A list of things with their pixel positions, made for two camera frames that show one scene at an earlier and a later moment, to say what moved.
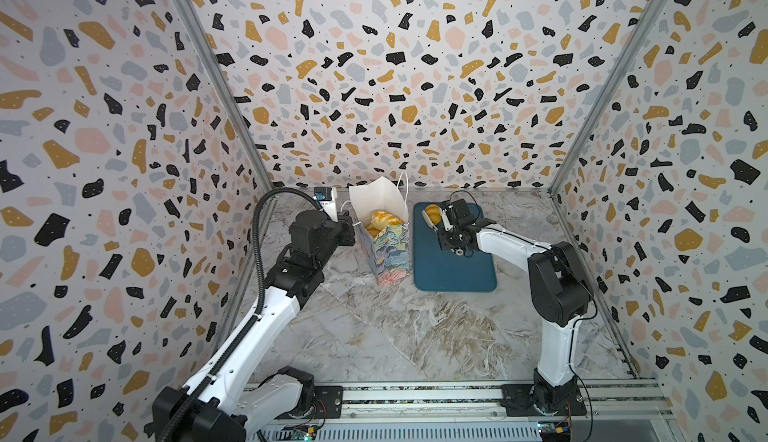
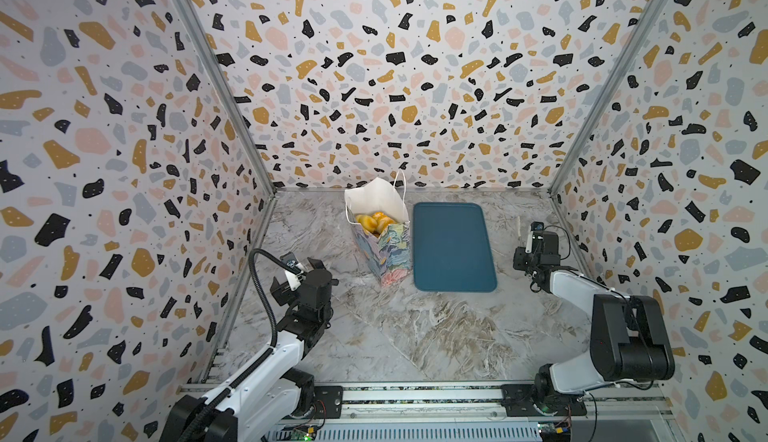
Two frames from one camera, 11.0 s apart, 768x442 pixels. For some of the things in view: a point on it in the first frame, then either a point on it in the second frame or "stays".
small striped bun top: [434, 213] to [382, 221]
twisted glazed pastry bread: [380, 220] to [367, 222]
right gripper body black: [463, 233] to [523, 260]
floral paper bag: [386, 249] stays
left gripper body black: [345, 237] to [281, 293]
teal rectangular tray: [439, 270] stays
